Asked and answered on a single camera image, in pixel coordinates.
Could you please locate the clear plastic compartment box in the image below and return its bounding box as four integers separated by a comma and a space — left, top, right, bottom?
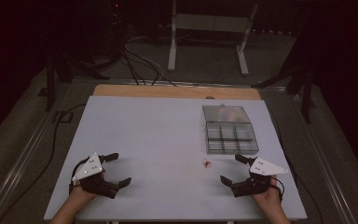
201, 104, 260, 156

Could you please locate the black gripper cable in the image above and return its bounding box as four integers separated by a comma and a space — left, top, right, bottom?
272, 176, 285, 202
68, 157, 90, 195

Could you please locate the white metal stand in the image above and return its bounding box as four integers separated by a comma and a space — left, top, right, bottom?
167, 0, 259, 77

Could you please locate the black floor cable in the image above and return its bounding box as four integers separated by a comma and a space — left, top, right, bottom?
120, 46, 178, 88
0, 103, 88, 224

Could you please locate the person's right hand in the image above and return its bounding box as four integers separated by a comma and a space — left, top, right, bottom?
251, 175, 282, 208

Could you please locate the white floor cable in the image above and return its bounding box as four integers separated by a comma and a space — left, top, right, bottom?
124, 35, 165, 83

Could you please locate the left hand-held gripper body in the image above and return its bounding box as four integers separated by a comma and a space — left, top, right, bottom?
71, 152, 121, 200

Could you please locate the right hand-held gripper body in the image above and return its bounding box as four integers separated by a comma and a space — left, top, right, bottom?
230, 157, 289, 199

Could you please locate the black stand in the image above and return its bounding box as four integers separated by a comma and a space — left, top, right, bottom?
251, 60, 318, 124
44, 54, 112, 112

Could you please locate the person's left hand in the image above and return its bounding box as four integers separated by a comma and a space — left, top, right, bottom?
68, 185, 97, 203

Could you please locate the metal floor rail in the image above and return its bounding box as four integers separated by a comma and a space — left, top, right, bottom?
287, 91, 357, 224
0, 81, 76, 224

